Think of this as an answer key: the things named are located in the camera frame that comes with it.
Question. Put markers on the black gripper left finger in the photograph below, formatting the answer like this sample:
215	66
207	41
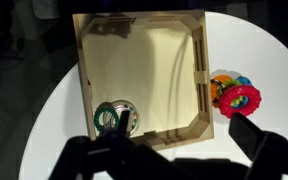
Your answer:
124	124

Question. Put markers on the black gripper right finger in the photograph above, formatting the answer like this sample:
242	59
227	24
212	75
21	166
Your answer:
250	135

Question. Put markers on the light wooden box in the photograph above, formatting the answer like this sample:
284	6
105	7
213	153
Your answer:
144	70

